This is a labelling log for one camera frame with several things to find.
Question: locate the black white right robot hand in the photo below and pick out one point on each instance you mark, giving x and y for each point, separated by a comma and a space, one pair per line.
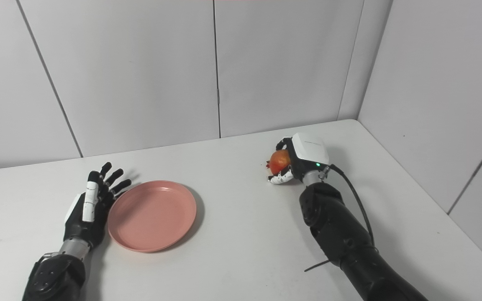
310, 152

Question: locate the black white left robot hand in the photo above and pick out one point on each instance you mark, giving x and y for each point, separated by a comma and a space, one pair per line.
78, 228

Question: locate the red pomegranate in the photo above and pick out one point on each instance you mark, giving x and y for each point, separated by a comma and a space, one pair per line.
280, 161

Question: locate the pink round plate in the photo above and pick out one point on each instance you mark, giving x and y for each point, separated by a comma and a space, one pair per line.
152, 216

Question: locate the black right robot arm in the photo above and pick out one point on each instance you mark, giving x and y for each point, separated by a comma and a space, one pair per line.
341, 234

